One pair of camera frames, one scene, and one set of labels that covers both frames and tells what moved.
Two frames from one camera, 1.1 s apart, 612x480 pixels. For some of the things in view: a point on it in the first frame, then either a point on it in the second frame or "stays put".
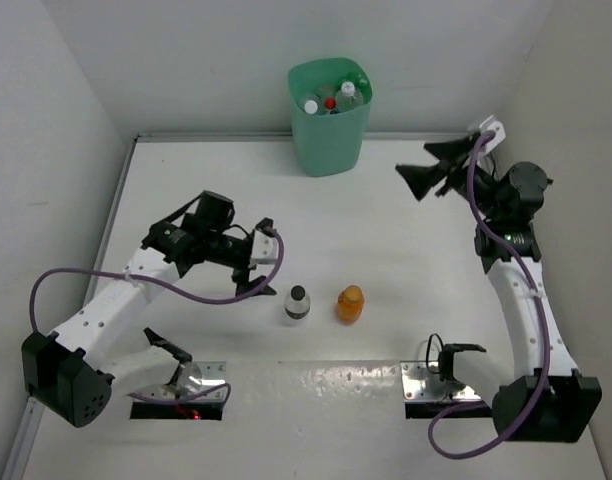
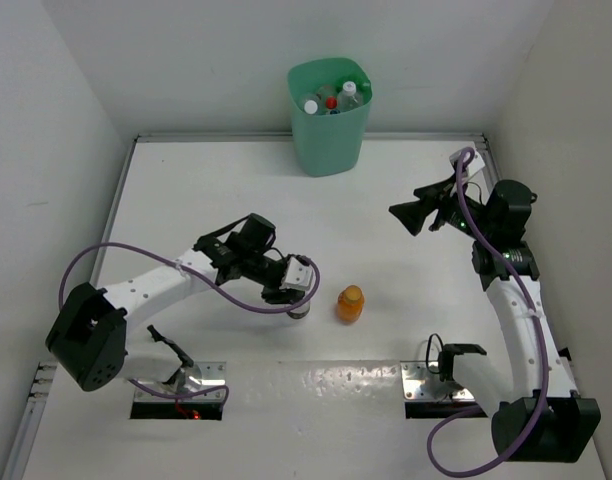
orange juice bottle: x=350 y=304 stays put
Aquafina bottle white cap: x=310 y=107 stays put
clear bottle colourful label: x=348 y=99 stays put
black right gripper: x=421 y=178 → x=414 y=213
